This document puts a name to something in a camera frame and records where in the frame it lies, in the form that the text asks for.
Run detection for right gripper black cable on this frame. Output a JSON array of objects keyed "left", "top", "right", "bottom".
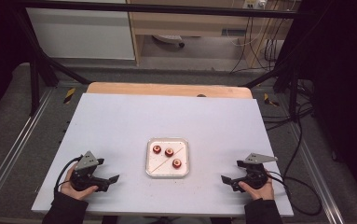
[{"left": 266, "top": 118, "right": 323, "bottom": 217}]

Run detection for white power strip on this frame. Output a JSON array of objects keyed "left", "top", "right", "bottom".
[{"left": 242, "top": 0, "right": 268, "bottom": 9}]

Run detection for person's right hand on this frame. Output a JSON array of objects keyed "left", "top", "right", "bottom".
[{"left": 238, "top": 171, "right": 276, "bottom": 202}]

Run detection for thin wooden skewer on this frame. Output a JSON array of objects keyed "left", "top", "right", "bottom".
[{"left": 155, "top": 147, "right": 185, "bottom": 173}]

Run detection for person's left hand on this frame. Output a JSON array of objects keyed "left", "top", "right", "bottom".
[{"left": 60, "top": 163, "right": 100, "bottom": 202}]

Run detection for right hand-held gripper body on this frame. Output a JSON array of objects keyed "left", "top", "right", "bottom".
[{"left": 231, "top": 152, "right": 279, "bottom": 192}]

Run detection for light wooden desk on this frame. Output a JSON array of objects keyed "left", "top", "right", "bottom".
[{"left": 126, "top": 0, "right": 301, "bottom": 67}]

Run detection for black metal stand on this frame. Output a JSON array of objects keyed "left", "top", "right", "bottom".
[
  {"left": 12, "top": 6, "right": 91, "bottom": 117},
  {"left": 243, "top": 18, "right": 303, "bottom": 123}
]

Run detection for white square tray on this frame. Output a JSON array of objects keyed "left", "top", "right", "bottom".
[{"left": 144, "top": 137, "right": 190, "bottom": 179}]

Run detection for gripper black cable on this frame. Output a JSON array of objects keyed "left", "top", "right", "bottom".
[
  {"left": 266, "top": 118, "right": 323, "bottom": 217},
  {"left": 53, "top": 156, "right": 84, "bottom": 198}
]

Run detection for office chair wheel base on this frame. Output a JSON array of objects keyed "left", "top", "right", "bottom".
[{"left": 152, "top": 34, "right": 186, "bottom": 49}]

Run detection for black metal frame bar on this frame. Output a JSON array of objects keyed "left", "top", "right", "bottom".
[{"left": 17, "top": 0, "right": 305, "bottom": 20}]

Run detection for aluminium floor rail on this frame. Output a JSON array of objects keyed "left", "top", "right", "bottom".
[
  {"left": 286, "top": 120, "right": 347, "bottom": 224},
  {"left": 0, "top": 88, "right": 56, "bottom": 213}
]

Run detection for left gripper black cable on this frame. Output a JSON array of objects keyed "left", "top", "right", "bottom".
[{"left": 53, "top": 156, "right": 84, "bottom": 198}]

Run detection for white cabinet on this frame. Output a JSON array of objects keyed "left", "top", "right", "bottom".
[{"left": 26, "top": 0, "right": 136, "bottom": 61}]

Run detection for light wooden table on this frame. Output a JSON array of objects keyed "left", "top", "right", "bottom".
[{"left": 86, "top": 81, "right": 254, "bottom": 100}]

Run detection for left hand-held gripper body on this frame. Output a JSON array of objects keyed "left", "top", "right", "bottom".
[{"left": 69, "top": 150, "right": 111, "bottom": 192}]

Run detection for hanging black cables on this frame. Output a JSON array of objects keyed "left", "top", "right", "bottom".
[{"left": 228, "top": 15, "right": 284, "bottom": 75}]

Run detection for black floor cables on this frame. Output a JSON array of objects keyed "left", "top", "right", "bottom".
[{"left": 261, "top": 78, "right": 315, "bottom": 132}]

